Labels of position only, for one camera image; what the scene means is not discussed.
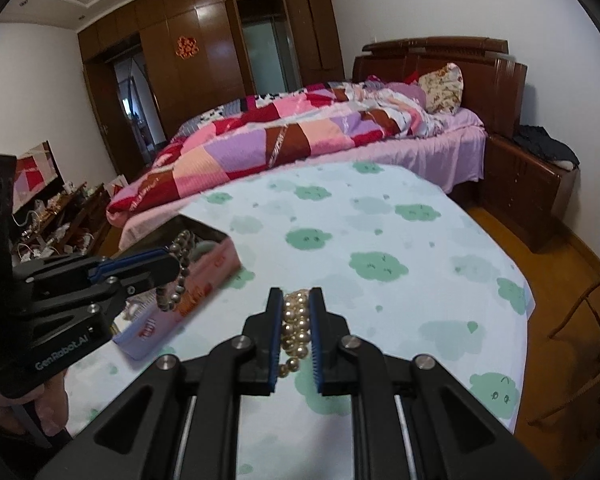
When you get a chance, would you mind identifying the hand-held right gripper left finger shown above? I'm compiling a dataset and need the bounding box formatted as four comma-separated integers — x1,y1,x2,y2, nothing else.
32,286,286,480

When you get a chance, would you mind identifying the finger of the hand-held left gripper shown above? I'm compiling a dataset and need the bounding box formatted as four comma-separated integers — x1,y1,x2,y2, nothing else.
26,279,154,319
13,246,181,289

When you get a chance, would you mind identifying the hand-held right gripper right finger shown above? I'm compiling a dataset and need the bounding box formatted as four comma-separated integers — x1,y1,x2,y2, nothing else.
307,286,554,480

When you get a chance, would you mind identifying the pearl bracelet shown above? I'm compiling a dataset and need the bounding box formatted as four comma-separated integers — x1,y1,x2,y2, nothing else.
277,290,314,382

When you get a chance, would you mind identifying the grey bead bracelet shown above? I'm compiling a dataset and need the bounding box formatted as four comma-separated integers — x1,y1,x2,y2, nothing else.
155,230,197,314

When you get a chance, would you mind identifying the pink tin box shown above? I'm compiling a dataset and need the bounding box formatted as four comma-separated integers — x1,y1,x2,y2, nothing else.
112,215,242,361

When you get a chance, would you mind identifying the person's left hand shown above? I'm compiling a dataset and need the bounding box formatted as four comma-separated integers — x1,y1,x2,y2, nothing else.
0,374,69,439

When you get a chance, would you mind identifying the cluttered sideboard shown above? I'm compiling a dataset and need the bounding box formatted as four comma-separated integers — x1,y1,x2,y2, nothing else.
12,182,114,267

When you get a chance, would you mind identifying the cloud print sheet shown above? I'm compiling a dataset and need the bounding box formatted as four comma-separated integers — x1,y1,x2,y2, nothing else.
60,160,536,480

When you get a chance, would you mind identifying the television screen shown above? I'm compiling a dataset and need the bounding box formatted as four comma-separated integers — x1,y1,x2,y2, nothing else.
12,140,64,217

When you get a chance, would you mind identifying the patchwork quilt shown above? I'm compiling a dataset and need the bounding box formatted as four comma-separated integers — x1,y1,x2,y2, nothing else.
105,81,444,229

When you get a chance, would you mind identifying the wooden wardrobe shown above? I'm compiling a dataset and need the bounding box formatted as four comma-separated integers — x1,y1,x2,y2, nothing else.
77,0,347,172

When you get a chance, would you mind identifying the purple bedsheet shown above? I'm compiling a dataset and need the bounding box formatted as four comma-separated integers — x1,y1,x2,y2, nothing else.
119,109,487,252

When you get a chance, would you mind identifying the wooden nightstand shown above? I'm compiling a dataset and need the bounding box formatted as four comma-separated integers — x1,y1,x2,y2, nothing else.
482,132,581,254

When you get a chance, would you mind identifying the wicker chair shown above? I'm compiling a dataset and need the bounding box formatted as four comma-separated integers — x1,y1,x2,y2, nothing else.
522,256,600,429

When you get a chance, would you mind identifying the floral pillow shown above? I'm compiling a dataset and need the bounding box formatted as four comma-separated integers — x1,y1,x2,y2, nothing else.
420,62,465,115

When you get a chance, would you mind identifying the dark clothing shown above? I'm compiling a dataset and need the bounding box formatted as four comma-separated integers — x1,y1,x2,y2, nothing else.
512,125,580,167

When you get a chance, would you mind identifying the wooden headboard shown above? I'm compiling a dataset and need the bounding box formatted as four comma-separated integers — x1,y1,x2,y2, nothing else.
352,37,529,142

